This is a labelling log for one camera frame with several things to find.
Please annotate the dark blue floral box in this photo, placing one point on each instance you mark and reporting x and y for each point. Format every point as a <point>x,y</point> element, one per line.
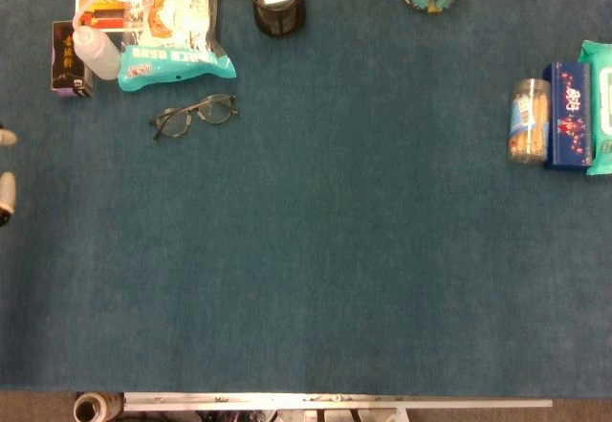
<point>569,116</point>

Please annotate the translucent squeeze wash bottle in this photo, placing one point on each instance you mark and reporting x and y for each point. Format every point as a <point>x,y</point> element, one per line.
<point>98,53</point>

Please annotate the clear jar of biscuit sticks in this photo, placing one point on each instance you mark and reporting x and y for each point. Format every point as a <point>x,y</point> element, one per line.
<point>531,125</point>

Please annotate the blue felt table cover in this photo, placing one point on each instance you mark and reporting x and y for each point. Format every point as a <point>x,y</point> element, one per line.
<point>306,273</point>

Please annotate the teal wet wipes pack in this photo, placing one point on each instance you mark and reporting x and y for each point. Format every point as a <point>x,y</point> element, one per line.
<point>603,106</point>

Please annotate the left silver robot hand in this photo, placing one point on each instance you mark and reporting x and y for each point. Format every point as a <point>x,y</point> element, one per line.
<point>7,192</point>

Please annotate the aluminium table edge rail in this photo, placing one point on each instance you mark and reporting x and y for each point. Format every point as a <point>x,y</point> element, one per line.
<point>334,402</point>

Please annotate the black mesh pen holder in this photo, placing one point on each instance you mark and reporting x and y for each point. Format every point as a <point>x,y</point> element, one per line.
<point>279,20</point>

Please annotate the teal white snack bag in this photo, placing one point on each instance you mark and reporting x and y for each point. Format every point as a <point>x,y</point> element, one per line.
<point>172,10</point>

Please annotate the postcard with red building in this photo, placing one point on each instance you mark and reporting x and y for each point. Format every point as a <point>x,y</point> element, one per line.
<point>102,6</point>

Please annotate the thin-framed eyeglasses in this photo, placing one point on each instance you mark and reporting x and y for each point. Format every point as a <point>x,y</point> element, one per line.
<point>215,112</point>

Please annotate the brown tape roll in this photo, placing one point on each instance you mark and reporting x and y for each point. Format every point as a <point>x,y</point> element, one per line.
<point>112,405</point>

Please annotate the black box gold characters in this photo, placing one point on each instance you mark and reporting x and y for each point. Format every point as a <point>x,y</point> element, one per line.
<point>64,63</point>

